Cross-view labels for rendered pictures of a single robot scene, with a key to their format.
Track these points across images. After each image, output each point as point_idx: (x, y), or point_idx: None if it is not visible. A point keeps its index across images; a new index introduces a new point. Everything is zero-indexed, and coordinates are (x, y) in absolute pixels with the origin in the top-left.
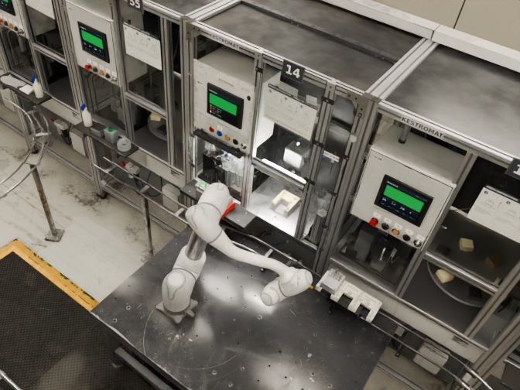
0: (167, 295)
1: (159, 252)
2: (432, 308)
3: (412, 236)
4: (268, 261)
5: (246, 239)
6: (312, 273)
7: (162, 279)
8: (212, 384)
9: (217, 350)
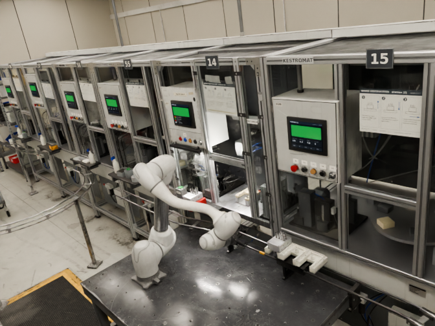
0: (134, 258)
1: None
2: (378, 256)
3: (326, 170)
4: (200, 204)
5: None
6: (274, 252)
7: None
8: None
9: (172, 306)
